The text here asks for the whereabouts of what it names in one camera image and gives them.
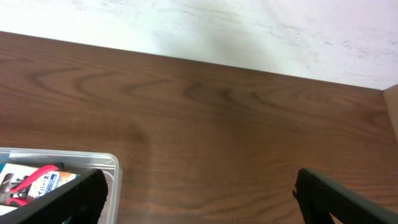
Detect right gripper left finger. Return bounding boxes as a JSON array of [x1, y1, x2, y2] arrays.
[[1, 169, 108, 224]]

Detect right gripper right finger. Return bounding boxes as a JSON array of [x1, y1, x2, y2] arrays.
[[292, 168, 397, 224]]

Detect clear plastic container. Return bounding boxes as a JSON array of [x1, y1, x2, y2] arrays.
[[1, 147, 123, 224]]

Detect red handled pliers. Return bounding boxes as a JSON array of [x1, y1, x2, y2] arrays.
[[1, 164, 61, 207]]

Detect blue white cardboard box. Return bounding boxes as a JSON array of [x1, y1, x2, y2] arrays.
[[1, 162, 79, 215]]

